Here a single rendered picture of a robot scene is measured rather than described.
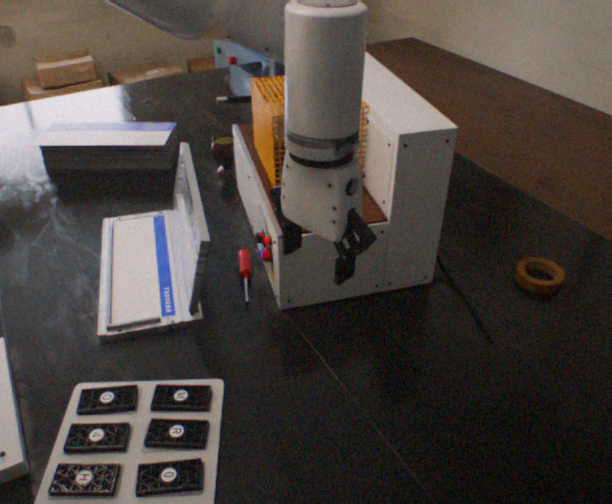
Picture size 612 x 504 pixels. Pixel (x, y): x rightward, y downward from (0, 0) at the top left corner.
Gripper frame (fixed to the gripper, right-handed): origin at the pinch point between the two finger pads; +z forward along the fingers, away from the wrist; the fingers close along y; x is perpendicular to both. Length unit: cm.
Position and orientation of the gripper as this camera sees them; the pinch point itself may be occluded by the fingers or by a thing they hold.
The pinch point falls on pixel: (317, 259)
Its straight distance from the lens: 72.6
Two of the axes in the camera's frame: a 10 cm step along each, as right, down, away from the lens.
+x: -6.9, 4.1, -6.0
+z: -0.2, 8.2, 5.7
